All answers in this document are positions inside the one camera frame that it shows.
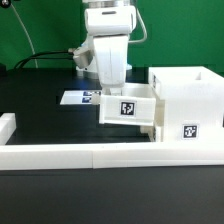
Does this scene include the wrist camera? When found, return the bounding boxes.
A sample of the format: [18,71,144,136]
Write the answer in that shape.
[73,46,93,69]

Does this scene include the grey thin cable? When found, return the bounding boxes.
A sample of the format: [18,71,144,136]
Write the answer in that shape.
[9,3,40,69]

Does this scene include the white U-shaped fence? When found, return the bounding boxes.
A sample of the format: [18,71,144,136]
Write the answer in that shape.
[0,113,224,170]

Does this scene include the white front drawer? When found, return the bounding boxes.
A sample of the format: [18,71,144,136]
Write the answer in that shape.
[140,125,162,142]

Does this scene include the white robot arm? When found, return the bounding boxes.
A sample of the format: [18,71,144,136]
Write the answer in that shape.
[73,0,136,95]

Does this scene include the white drawer cabinet box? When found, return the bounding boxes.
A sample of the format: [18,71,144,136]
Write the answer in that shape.
[148,67,224,142]

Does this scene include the black cables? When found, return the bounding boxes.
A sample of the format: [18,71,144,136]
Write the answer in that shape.
[13,47,83,70]

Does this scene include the white drawer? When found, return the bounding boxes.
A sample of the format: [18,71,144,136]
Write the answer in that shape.
[140,125,162,142]
[91,83,156,126]

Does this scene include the marker sheet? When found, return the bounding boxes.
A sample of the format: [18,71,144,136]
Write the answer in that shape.
[60,90,101,105]

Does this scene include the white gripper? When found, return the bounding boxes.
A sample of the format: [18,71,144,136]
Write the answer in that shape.
[93,35,128,94]

